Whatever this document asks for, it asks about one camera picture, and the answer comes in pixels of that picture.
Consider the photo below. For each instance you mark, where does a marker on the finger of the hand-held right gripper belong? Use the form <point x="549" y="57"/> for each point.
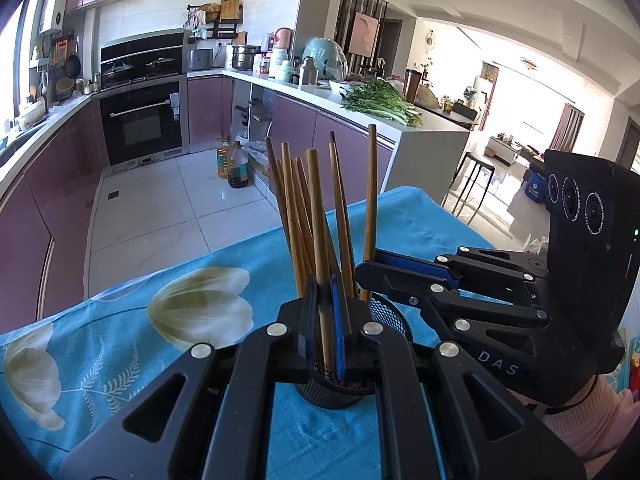
<point x="390" y="277"/>
<point x="420" y="262"/>

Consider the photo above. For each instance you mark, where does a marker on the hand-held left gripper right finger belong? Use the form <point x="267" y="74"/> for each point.
<point x="339" y="340"/>

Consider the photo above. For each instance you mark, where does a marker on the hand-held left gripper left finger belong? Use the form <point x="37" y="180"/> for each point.
<point x="300" y="330"/>

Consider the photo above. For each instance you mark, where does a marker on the black mesh utensil holder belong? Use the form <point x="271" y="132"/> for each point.
<point x="325" y="396"/>

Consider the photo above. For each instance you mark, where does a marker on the light wooden chopstick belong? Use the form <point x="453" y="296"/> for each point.
<point x="320" y="250"/>
<point x="370" y="200"/>

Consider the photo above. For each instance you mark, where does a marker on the bunch of wooden chopsticks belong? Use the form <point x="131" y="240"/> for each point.
<point x="292" y="220"/>

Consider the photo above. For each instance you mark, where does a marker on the blue printed bag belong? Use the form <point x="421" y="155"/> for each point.
<point x="535" y="189"/>

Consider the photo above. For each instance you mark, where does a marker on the metal-legged bar stool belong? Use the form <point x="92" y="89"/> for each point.
<point x="477" y="157"/>

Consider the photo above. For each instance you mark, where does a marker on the brown window curtain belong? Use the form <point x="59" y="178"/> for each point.
<point x="567" y="127"/>

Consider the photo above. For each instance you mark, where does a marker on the blue floral tablecloth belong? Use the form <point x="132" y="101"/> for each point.
<point x="150" y="390"/>

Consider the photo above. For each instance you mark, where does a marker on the bunch of leafy greens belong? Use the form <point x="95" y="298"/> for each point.
<point x="380" y="102"/>

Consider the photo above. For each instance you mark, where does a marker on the tan crinkled bag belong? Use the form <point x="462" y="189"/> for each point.
<point x="428" y="96"/>

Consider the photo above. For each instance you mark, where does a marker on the brown tall tumbler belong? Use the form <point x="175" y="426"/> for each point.
<point x="412" y="86"/>

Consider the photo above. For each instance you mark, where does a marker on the clear plastic bag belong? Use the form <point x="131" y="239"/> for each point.
<point x="257" y="157"/>

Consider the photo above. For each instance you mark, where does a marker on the mauve kitchen base cabinets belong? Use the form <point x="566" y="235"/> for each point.
<point x="50" y="210"/>
<point x="295" y="120"/>

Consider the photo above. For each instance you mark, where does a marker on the yellow cooking oil bottle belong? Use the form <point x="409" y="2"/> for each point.
<point x="224" y="160"/>

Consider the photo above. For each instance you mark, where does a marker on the pale green round appliance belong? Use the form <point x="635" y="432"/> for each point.
<point x="325" y="58"/>

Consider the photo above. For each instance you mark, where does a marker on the pale green jug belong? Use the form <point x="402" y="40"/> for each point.
<point x="288" y="71"/>

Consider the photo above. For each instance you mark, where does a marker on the dark slatted room divider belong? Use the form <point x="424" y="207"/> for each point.
<point x="342" y="20"/>

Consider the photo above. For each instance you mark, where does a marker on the black built-in oven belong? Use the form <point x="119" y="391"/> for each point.
<point x="145" y="125"/>

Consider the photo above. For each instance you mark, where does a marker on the steel stock pot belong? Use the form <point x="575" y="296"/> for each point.
<point x="245" y="58"/>

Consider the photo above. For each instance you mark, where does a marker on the silver toaster box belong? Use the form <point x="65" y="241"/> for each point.
<point x="199" y="60"/>

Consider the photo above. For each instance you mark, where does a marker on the black lidded cooking pot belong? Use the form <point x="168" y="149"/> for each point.
<point x="118" y="71"/>
<point x="161" y="66"/>

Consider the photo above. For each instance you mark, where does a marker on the wooden cutting board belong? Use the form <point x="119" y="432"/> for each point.
<point x="231" y="10"/>

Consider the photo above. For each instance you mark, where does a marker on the black stove hood unit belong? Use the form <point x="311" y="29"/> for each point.
<point x="142" y="47"/>

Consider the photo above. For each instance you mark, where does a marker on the round woven basket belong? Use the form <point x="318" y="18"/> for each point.
<point x="65" y="90"/>

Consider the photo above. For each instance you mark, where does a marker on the black hanging frying pan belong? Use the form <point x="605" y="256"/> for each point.
<point x="73" y="66"/>

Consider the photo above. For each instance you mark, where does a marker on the large kitchen window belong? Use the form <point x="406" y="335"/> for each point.
<point x="12" y="55"/>

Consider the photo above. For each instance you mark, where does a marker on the round wall clock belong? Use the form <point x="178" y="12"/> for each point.
<point x="429" y="40"/>

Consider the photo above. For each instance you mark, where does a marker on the pink framed wall painting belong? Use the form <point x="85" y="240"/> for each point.
<point x="364" y="33"/>

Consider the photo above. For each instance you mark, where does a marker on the black wall storage rack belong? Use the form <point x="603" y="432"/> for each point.
<point x="220" y="32"/>

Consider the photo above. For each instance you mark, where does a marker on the white wall water heater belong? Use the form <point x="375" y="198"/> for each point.
<point x="54" y="5"/>

